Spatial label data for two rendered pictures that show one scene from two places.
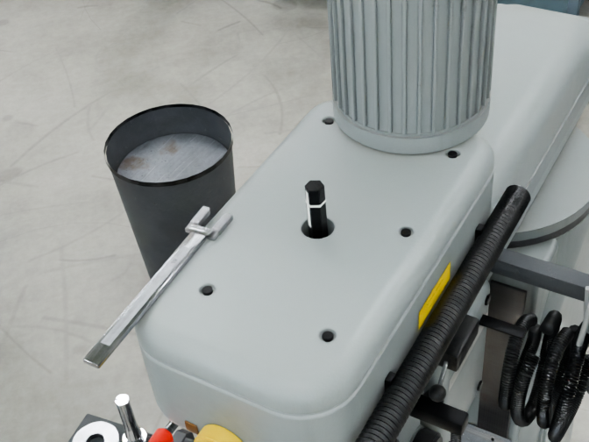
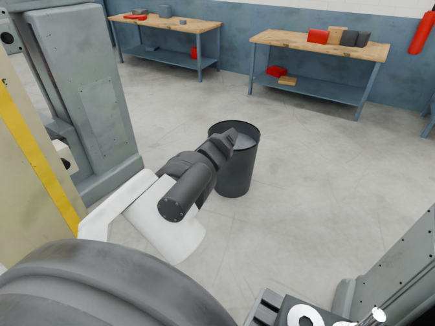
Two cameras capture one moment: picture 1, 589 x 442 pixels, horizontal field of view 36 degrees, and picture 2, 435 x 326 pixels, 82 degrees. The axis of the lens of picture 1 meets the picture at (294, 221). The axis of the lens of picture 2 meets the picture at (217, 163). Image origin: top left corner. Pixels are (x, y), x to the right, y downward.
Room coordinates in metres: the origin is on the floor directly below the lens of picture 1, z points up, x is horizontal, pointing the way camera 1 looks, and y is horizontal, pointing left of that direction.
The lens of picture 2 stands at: (0.82, 0.65, 1.85)
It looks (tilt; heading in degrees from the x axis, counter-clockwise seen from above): 40 degrees down; 357
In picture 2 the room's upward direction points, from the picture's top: straight up
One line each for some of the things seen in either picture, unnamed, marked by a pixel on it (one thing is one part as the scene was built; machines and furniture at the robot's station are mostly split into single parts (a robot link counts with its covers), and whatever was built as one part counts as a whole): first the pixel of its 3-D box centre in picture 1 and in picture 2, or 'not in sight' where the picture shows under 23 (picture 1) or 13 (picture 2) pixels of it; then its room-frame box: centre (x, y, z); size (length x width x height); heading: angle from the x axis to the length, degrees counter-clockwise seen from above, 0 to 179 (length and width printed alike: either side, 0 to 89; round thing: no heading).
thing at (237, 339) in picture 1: (328, 268); not in sight; (0.77, -0.03, 1.81); 0.47 x 0.26 x 0.16; 146
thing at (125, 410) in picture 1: (128, 418); (368, 325); (1.00, 0.33, 1.26); 0.03 x 0.03 x 0.11
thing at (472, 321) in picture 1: (447, 356); not in sight; (0.73, -0.17, 1.66); 0.12 x 0.04 x 0.04; 146
